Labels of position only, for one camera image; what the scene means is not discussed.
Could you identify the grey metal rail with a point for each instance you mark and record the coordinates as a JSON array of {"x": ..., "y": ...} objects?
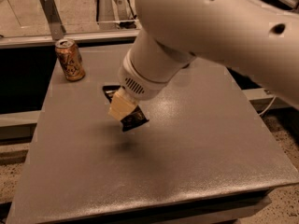
[{"x": 47, "y": 40}]

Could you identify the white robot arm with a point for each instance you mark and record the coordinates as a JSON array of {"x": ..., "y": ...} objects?
[{"x": 258, "y": 40}]

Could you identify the left grey metal bracket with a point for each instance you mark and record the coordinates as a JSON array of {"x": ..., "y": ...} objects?
[{"x": 57, "y": 29}]

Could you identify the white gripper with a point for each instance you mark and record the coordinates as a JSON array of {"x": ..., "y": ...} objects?
[{"x": 139, "y": 85}]

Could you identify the orange lacroix soda can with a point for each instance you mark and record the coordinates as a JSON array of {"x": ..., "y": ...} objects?
[{"x": 70, "y": 59}]

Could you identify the black rxbar chocolate bar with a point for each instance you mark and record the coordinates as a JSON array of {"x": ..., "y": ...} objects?
[{"x": 134, "y": 119}]

